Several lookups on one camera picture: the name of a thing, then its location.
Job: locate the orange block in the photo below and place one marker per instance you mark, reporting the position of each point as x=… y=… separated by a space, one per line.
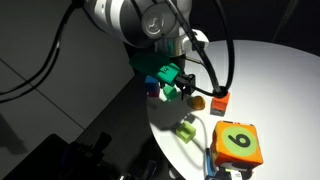
x=220 y=101

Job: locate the light green block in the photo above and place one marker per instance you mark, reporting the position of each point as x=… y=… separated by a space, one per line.
x=185 y=132

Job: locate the magenta block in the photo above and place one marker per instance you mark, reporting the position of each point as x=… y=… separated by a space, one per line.
x=153 y=93

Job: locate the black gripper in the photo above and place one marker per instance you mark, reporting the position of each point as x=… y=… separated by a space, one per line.
x=181 y=80

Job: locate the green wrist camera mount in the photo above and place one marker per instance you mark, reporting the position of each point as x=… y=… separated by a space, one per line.
x=150 y=65

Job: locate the dark slanted pole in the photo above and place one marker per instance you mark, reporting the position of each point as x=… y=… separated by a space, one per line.
x=283 y=23

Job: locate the blue block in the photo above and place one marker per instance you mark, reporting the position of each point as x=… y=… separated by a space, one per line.
x=151 y=83

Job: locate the grey block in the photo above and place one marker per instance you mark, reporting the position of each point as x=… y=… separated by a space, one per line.
x=218 y=111

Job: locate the yellow half sphere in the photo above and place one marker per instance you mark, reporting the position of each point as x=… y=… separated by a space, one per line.
x=196 y=102

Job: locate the orange soft number cube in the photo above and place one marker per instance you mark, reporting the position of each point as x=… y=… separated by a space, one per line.
x=236 y=143

